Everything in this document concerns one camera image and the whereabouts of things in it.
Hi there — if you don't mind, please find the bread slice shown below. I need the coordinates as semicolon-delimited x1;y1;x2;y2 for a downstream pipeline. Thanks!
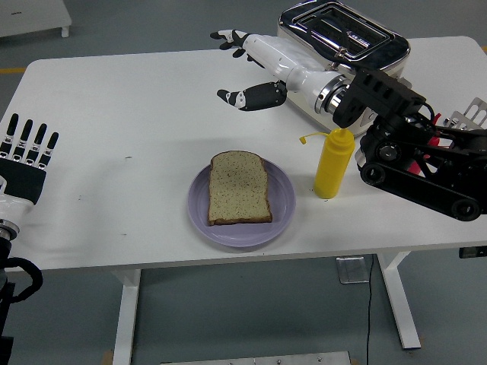
207;151;274;227

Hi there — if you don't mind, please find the yellow squeeze bottle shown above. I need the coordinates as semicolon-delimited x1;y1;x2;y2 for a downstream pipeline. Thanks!
298;128;356;200

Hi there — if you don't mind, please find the red squeeze bottle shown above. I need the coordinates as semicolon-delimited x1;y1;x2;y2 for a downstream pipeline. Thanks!
409;112;444;178

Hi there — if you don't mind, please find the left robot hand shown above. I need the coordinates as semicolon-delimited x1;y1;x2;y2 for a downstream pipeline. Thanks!
0;113;61;228

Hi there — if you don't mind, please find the metal toast rack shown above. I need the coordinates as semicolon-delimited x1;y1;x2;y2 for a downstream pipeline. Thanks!
443;97;487;132

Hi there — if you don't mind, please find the black floor cable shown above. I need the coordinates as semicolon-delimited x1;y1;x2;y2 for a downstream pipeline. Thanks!
364;253;376;365

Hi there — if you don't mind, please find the white background furniture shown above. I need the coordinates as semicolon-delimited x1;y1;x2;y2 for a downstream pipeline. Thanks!
0;0;73;39

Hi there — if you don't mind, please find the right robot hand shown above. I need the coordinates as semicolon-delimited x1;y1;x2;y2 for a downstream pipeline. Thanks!
210;28;339;113

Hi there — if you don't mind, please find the black table control panel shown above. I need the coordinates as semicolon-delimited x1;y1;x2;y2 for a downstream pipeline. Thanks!
458;246;487;259

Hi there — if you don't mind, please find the white table leg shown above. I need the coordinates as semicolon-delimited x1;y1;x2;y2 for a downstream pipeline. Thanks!
110;268;142;365
376;251;422;350

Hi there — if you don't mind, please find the small metal floor plate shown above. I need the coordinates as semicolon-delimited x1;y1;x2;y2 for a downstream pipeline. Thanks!
335;256;371;285

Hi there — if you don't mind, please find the purple plate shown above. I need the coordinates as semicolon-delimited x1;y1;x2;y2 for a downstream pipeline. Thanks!
187;157;297;248

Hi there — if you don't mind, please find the wide metal base plate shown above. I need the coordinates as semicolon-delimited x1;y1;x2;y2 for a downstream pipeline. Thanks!
159;350;353;365

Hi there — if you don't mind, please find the cream and chrome toaster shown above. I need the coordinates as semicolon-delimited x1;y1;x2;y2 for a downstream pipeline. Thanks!
277;1;412;138

